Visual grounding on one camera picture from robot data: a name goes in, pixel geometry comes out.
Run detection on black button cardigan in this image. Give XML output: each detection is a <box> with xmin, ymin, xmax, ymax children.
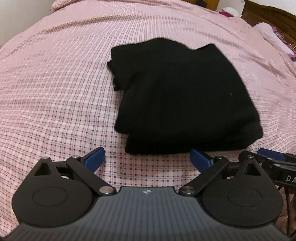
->
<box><xmin>107</xmin><ymin>38</ymin><xmax>263</xmax><ymax>155</ymax></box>

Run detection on pink pillow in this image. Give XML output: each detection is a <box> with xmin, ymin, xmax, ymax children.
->
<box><xmin>253</xmin><ymin>22</ymin><xmax>295</xmax><ymax>62</ymax></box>

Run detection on dark wooden headboard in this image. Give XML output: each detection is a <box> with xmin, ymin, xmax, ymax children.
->
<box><xmin>241</xmin><ymin>1</ymin><xmax>296</xmax><ymax>50</ymax></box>

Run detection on white plush toy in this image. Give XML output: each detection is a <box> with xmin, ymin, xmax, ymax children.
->
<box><xmin>221</xmin><ymin>7</ymin><xmax>240</xmax><ymax>16</ymax></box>

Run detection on purple cloth item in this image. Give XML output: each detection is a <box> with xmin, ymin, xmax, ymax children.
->
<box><xmin>219</xmin><ymin>11</ymin><xmax>233</xmax><ymax>18</ymax></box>

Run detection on small black box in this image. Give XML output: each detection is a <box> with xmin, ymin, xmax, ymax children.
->
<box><xmin>196</xmin><ymin>0</ymin><xmax>207</xmax><ymax>8</ymax></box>

